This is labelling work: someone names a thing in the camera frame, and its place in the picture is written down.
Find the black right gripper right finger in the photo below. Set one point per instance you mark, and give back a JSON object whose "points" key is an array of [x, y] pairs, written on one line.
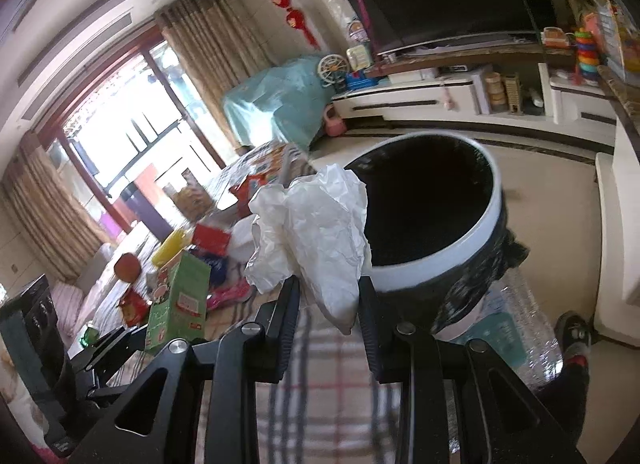
{"points": [[398, 352]]}

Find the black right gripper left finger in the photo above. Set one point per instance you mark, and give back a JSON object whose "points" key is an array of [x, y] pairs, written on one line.
{"points": [[257, 351]]}

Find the green drink carton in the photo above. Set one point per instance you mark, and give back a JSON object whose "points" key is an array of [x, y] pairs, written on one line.
{"points": [[178, 309]]}

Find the white paper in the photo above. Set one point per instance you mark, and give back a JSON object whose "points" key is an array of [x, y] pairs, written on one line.
{"points": [[314, 230]]}

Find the red snack wrapper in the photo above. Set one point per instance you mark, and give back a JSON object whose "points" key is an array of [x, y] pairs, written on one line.
{"points": [[133, 307]]}

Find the yellow foam fruit net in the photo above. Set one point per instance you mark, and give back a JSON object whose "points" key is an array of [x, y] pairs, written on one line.
{"points": [[171, 246]]}

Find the orange snack packet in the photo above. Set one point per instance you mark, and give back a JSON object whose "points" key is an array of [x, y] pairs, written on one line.
{"points": [[244, 191]]}

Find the white-rimmed black trash bin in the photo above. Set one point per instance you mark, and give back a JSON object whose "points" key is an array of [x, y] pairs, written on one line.
{"points": [[437, 225]]}

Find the plaid table cloth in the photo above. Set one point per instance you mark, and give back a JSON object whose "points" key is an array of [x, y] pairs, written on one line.
{"points": [[328, 407]]}

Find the beige curtain left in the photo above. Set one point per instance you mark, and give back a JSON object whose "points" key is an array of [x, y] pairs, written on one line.
{"points": [[62, 234]]}

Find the beige curtain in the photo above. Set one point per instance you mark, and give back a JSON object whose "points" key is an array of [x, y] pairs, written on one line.
{"points": [[62, 234], [218, 45]]}

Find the red apple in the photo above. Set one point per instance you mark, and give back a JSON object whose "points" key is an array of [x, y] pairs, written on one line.
{"points": [[128, 268]]}

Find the clear snack jar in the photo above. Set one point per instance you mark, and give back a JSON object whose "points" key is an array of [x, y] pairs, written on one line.
{"points": [[193, 201]]}

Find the children's picture book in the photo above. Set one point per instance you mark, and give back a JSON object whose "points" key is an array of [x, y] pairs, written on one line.
{"points": [[276, 162]]}

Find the pink kettlebell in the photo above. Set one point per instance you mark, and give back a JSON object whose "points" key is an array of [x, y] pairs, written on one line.
{"points": [[334, 125]]}

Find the light blue covered furniture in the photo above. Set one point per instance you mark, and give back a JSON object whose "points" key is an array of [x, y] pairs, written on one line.
{"points": [[279, 103]]}

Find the white TV cabinet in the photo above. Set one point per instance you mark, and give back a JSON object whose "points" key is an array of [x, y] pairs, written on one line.
{"points": [[582, 119]]}

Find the white ferris wheel toy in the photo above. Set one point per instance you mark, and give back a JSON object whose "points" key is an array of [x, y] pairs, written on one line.
{"points": [[332, 70]]}

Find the beige curtain right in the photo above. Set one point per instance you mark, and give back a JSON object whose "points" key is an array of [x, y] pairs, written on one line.
{"points": [[218, 45]]}

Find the colourful stacking ring toy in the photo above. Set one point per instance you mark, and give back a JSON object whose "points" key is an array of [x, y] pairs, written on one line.
{"points": [[588, 57]]}

